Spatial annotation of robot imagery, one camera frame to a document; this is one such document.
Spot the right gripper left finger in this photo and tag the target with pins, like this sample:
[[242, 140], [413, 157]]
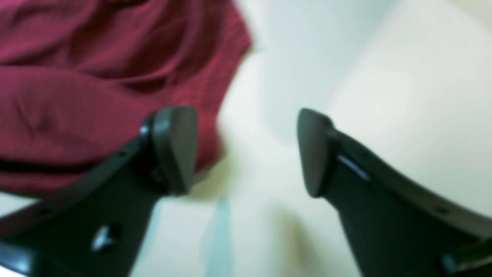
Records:
[[95, 226]]

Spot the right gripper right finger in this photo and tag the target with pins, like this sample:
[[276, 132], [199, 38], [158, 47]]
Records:
[[394, 226]]

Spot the dark red long-sleeve t-shirt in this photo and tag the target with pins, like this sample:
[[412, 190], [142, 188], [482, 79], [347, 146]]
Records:
[[78, 78]]

